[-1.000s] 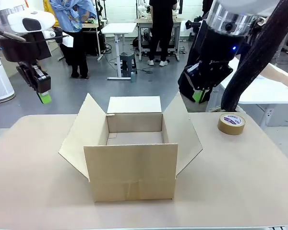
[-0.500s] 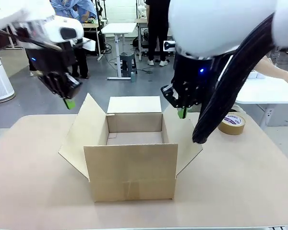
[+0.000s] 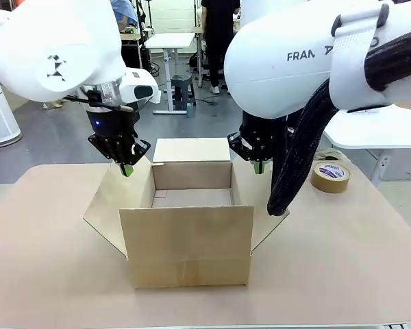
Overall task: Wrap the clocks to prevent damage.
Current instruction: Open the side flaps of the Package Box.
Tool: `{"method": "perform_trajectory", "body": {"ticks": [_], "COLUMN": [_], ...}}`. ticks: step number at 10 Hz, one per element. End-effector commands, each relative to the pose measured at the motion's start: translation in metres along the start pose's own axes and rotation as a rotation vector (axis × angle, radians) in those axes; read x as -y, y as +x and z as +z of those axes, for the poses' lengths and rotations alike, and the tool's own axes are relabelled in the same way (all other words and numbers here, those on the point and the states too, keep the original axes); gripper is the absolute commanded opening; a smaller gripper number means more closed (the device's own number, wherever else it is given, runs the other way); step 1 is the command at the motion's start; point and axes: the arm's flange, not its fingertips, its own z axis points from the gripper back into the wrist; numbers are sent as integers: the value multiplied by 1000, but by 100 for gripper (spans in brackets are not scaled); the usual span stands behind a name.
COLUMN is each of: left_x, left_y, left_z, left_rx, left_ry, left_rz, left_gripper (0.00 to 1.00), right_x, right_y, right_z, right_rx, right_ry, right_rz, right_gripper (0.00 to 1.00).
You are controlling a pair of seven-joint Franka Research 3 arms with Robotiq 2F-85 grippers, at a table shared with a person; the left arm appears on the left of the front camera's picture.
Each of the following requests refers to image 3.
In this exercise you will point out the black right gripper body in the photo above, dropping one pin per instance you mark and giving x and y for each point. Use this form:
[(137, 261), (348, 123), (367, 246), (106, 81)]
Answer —
[(260, 128)]

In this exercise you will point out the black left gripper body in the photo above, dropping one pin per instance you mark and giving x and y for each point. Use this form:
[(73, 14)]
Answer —
[(109, 125)]

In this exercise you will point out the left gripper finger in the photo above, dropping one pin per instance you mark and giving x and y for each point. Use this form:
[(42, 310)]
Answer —
[(106, 145), (142, 148)]

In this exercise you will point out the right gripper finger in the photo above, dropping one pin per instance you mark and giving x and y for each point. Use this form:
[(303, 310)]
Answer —
[(265, 150), (241, 144)]

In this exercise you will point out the brown packing tape roll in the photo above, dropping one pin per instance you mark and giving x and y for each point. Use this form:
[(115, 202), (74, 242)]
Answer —
[(330, 181)]

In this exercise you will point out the brown cardboard box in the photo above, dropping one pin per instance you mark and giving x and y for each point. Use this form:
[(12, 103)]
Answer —
[(185, 240)]

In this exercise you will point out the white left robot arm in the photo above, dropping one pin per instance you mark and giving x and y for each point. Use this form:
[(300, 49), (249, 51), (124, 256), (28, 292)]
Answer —
[(37, 34)]

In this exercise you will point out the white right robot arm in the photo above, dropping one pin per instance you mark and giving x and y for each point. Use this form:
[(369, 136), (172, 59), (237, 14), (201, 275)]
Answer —
[(277, 51)]

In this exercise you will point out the teal bottle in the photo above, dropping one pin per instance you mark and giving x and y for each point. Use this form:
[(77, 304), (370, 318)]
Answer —
[(190, 110)]

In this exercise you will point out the beige cloth bundle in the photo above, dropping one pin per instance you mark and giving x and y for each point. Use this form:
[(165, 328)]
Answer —
[(329, 155)]

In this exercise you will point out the grey plastic stool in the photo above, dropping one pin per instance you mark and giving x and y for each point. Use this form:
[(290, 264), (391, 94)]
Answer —
[(182, 89)]

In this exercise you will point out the wooden top desk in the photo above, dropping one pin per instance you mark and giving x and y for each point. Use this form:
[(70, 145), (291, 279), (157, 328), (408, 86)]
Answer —
[(131, 37)]

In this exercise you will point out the person in black shirt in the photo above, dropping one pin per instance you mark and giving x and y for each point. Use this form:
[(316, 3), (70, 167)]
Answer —
[(219, 34)]

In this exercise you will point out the white height-adjustable desk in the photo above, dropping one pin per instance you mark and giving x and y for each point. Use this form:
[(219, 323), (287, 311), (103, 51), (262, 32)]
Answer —
[(169, 41)]

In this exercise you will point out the white perforated cylinder appliance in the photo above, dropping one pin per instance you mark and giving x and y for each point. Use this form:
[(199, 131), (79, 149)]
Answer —
[(0, 116)]

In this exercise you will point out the person in blue shirt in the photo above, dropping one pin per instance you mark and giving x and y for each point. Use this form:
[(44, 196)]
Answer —
[(123, 12)]

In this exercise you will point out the white side table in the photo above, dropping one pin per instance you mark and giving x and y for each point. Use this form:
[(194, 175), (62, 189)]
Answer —
[(380, 133)]

